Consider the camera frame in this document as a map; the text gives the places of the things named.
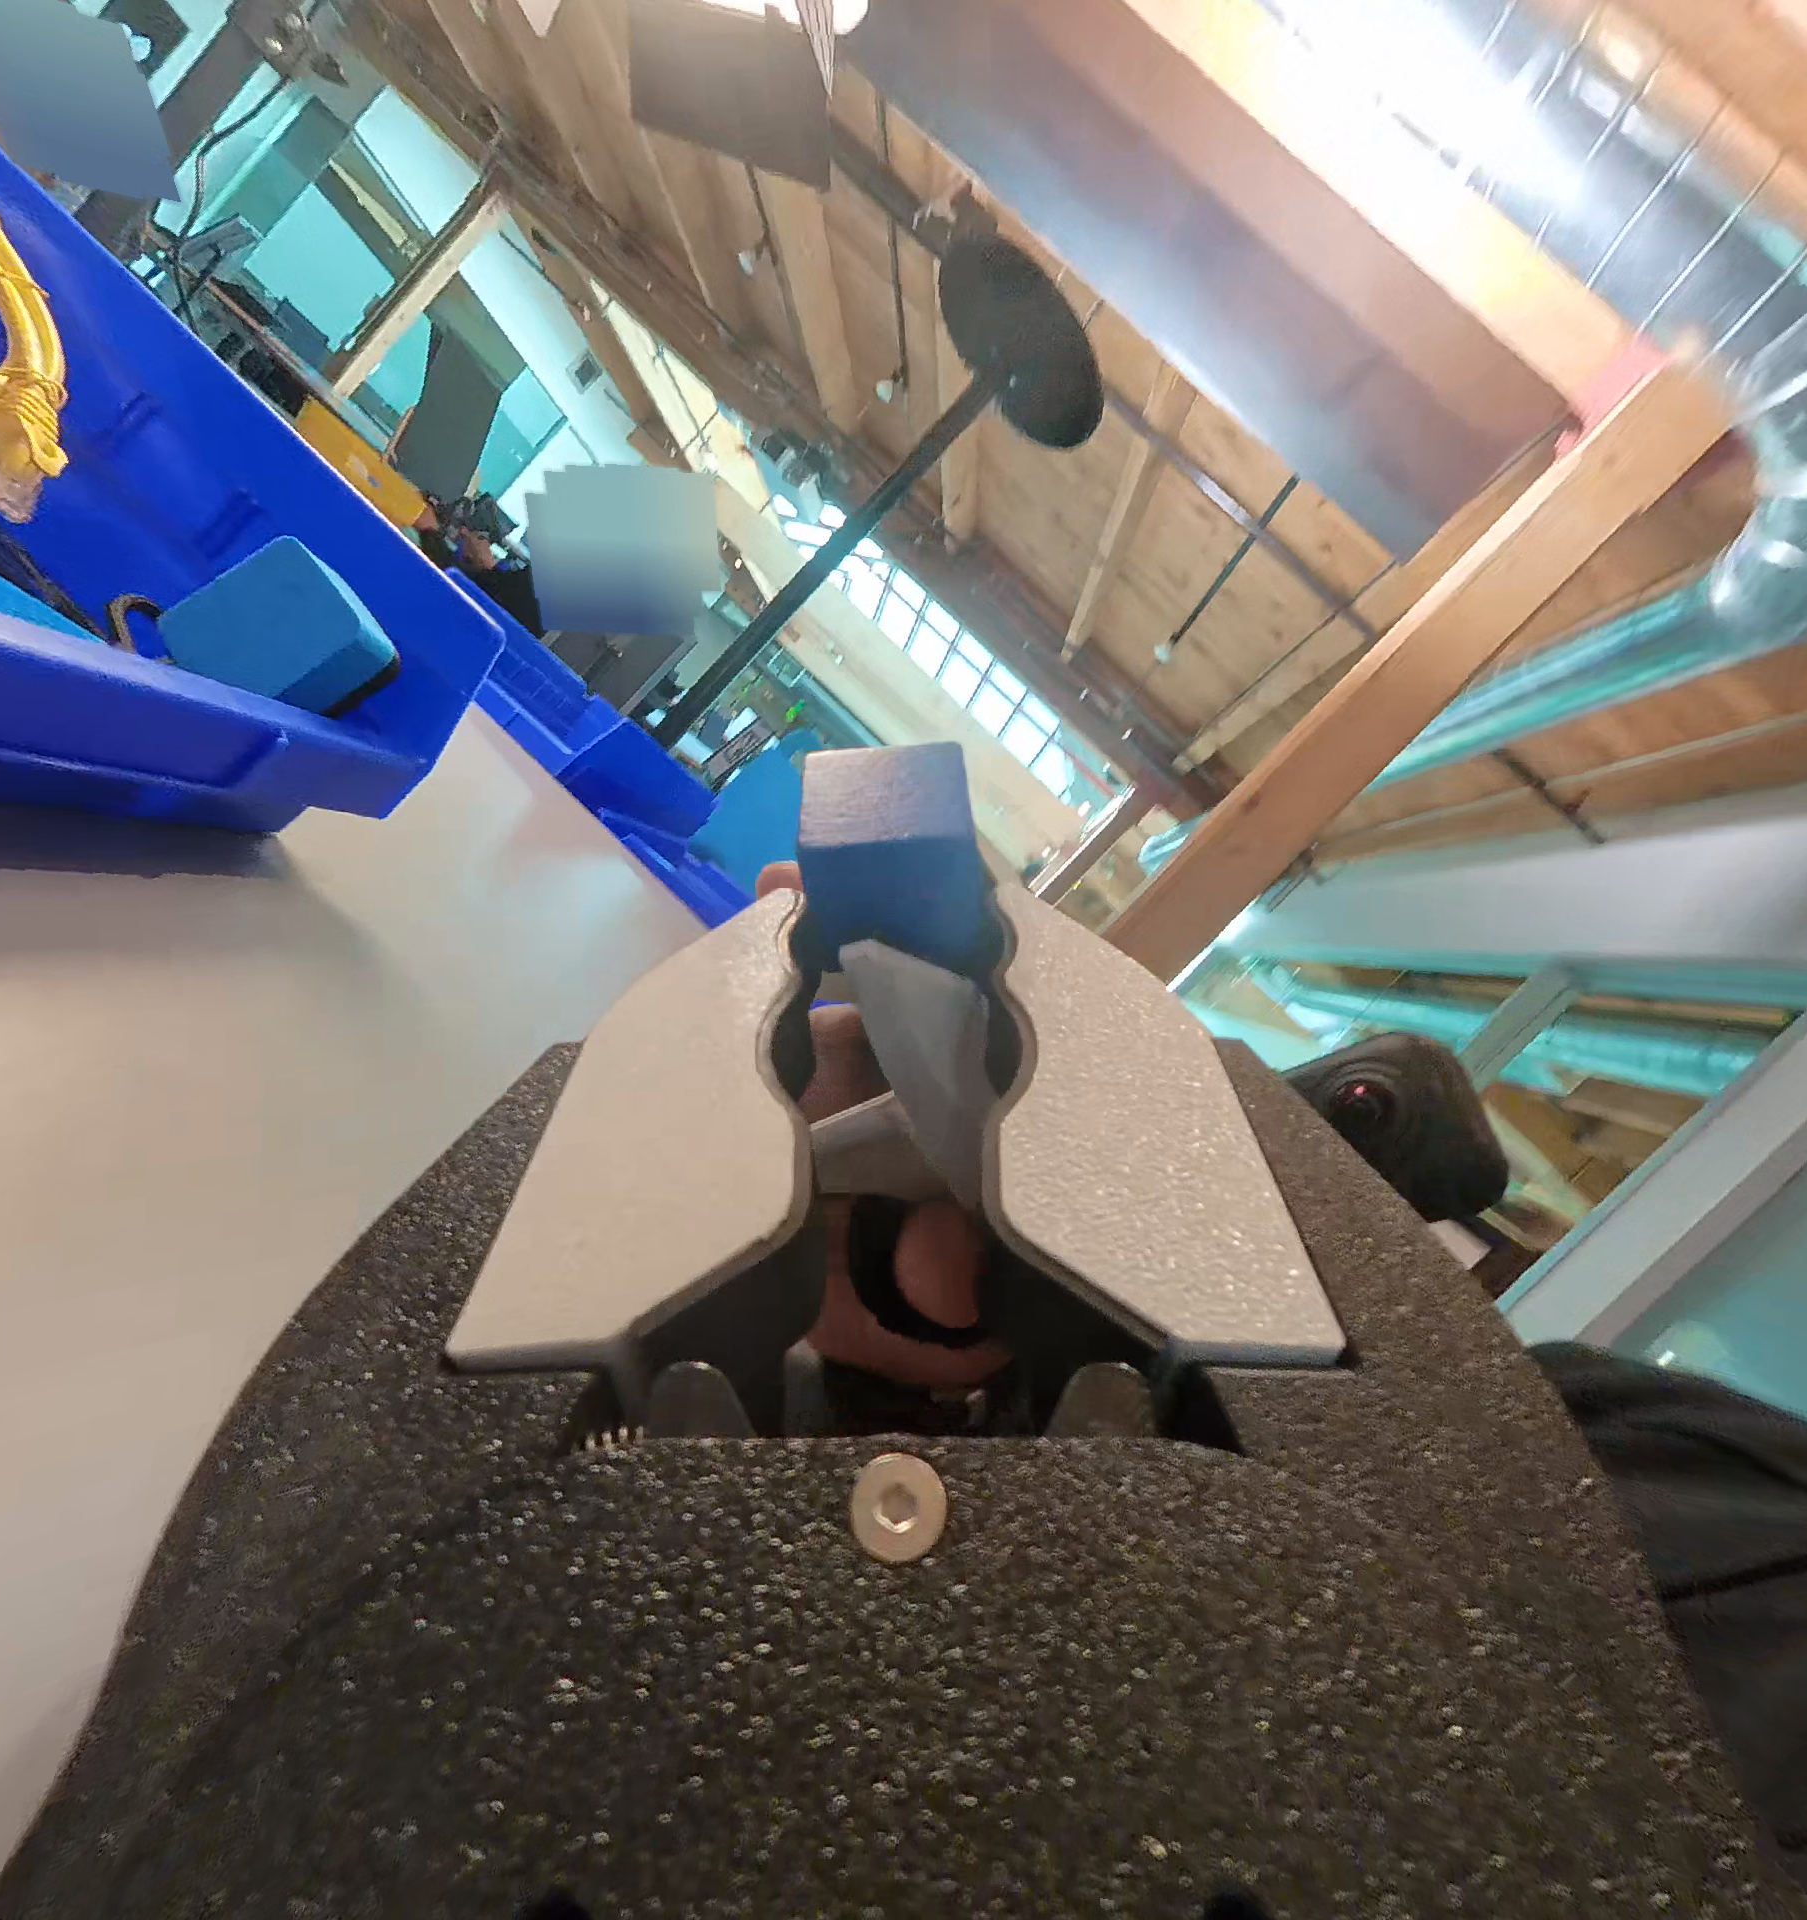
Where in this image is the small blue bin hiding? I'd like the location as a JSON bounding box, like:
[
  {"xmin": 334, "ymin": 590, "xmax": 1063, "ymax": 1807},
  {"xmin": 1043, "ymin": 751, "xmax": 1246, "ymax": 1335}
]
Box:
[{"xmin": 441, "ymin": 566, "xmax": 720, "ymax": 845}]

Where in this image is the blue whiteboard eraser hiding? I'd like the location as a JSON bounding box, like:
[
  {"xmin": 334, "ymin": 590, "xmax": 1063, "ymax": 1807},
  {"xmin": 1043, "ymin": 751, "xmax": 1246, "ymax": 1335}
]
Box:
[{"xmin": 155, "ymin": 533, "xmax": 404, "ymax": 724}]

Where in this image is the wooden beam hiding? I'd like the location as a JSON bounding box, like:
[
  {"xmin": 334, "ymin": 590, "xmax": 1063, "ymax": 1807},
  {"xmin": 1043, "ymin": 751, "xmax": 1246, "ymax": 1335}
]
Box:
[{"xmin": 1101, "ymin": 347, "xmax": 1748, "ymax": 986}]

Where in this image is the person's right hand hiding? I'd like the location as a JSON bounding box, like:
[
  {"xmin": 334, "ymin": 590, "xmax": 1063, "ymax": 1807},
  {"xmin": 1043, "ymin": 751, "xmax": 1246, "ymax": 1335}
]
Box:
[{"xmin": 753, "ymin": 863, "xmax": 1017, "ymax": 1391}]

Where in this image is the yellow ethernet cable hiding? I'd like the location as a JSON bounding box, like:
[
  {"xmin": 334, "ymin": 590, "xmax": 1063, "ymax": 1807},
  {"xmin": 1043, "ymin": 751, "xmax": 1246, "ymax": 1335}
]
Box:
[{"xmin": 0, "ymin": 147, "xmax": 73, "ymax": 528}]

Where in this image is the blue divider panel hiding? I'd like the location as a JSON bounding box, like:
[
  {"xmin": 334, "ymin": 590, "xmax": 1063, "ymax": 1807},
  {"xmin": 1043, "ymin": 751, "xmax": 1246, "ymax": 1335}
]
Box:
[{"xmin": 687, "ymin": 738, "xmax": 819, "ymax": 887}]

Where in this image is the black pole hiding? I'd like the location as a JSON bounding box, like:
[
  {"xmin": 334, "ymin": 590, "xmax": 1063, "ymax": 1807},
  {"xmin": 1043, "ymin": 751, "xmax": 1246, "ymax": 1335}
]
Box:
[{"xmin": 645, "ymin": 226, "xmax": 1108, "ymax": 756}]

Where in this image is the large blue storage bin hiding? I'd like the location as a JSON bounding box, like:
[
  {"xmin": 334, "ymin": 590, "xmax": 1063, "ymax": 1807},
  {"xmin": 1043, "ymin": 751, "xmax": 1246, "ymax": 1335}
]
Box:
[{"xmin": 0, "ymin": 122, "xmax": 509, "ymax": 836}]

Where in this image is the silver ventilation duct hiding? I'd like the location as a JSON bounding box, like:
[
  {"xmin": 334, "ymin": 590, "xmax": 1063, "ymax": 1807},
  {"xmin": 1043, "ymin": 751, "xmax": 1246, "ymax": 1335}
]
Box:
[
  {"xmin": 1246, "ymin": 967, "xmax": 1769, "ymax": 1102},
  {"xmin": 1697, "ymin": 402, "xmax": 1807, "ymax": 634}
]

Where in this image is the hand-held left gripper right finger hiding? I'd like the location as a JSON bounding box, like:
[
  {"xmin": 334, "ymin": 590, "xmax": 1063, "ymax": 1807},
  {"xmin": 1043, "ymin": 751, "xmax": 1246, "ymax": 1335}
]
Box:
[{"xmin": 983, "ymin": 880, "xmax": 1353, "ymax": 1388}]

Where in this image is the yellow bin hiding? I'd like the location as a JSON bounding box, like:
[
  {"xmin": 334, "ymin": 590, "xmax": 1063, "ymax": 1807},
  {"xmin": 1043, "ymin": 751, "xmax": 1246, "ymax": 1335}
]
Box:
[{"xmin": 293, "ymin": 393, "xmax": 431, "ymax": 528}]

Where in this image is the shallow blue bin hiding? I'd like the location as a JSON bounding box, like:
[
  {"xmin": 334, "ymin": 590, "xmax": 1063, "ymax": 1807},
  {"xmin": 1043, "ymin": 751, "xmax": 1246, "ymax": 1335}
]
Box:
[{"xmin": 597, "ymin": 808, "xmax": 758, "ymax": 937}]

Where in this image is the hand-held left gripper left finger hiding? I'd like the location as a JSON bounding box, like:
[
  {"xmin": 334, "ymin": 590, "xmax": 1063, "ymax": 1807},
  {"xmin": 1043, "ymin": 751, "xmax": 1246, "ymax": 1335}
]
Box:
[{"xmin": 446, "ymin": 883, "xmax": 824, "ymax": 1400}]

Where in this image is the studio light panel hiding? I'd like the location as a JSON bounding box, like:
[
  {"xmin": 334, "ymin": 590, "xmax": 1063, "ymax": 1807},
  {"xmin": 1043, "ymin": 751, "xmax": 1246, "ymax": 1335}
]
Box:
[{"xmin": 519, "ymin": 0, "xmax": 879, "ymax": 192}]

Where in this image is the dark blue wooden block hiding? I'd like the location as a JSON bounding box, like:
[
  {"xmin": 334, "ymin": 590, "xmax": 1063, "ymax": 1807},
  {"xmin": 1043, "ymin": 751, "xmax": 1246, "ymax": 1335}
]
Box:
[{"xmin": 792, "ymin": 738, "xmax": 1000, "ymax": 981}]

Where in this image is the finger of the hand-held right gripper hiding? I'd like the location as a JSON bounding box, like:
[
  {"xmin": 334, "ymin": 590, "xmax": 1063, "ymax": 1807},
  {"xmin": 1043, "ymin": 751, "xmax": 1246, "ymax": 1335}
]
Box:
[{"xmin": 832, "ymin": 941, "xmax": 1021, "ymax": 1210}]

